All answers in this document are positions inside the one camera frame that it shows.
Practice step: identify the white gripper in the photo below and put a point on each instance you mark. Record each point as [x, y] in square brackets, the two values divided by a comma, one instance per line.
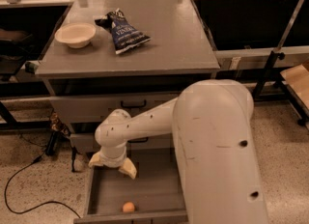
[111, 161]

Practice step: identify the orange fruit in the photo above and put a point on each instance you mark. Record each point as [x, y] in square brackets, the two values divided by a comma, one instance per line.
[128, 207]

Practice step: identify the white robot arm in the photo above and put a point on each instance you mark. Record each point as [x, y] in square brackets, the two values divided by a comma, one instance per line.
[210, 125]

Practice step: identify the grey middle drawer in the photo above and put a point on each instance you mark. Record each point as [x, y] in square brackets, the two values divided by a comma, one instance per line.
[86, 143]

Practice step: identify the grey open bottom drawer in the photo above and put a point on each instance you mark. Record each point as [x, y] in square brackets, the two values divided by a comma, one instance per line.
[156, 192]

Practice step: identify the grey top drawer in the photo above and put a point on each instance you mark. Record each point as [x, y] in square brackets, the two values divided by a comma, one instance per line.
[83, 109]

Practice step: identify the grey drawer cabinet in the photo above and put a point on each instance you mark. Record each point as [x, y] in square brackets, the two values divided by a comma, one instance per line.
[178, 54]

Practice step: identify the dark blue chip bag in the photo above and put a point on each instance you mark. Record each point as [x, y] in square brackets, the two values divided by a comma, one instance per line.
[124, 36]

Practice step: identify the white bowl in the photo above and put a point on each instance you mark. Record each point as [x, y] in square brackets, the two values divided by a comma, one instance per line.
[75, 35]

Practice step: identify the black chair at left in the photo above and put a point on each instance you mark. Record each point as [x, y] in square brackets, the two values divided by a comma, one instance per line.
[15, 49]

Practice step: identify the black metal stand leg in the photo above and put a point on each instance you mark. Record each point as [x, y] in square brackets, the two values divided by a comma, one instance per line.
[271, 60]

